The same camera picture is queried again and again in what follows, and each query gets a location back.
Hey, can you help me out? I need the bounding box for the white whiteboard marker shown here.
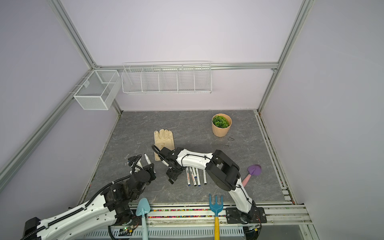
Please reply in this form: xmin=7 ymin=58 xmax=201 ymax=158
xmin=145 ymin=154 xmax=156 ymax=174
xmin=186 ymin=167 xmax=191 ymax=186
xmin=194 ymin=168 xmax=201 ymax=187
xmin=203 ymin=170 xmax=207 ymax=185
xmin=189 ymin=167 xmax=197 ymax=186

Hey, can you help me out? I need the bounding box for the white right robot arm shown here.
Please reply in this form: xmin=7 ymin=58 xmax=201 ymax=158
xmin=152 ymin=145 xmax=267 ymax=225

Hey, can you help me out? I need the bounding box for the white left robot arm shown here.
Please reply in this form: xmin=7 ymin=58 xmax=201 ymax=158
xmin=22 ymin=164 xmax=156 ymax=240

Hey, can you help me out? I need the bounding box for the cream work glove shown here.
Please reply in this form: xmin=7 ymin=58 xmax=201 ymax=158
xmin=154 ymin=129 xmax=175 ymax=150

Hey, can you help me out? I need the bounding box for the teal garden trowel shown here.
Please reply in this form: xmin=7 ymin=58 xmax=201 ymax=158
xmin=136 ymin=198 xmax=151 ymax=240

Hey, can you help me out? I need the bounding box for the terracotta pot with green plant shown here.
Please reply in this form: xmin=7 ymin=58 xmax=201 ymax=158
xmin=212 ymin=114 xmax=232 ymax=138

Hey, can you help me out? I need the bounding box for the purple pink small shovel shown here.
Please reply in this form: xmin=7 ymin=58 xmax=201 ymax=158
xmin=242 ymin=165 xmax=262 ymax=187

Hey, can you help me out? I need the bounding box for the small white mesh basket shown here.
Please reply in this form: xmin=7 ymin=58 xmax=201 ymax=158
xmin=74 ymin=70 xmax=122 ymax=111

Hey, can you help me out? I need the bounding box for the aluminium front rail base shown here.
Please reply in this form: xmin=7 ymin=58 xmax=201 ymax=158
xmin=71 ymin=202 xmax=314 ymax=240

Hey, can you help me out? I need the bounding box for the teal fork yellow handle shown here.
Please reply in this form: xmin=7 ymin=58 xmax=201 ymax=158
xmin=209 ymin=194 xmax=224 ymax=240

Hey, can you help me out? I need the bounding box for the long white wire basket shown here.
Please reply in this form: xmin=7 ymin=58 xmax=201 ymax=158
xmin=122 ymin=61 xmax=213 ymax=94

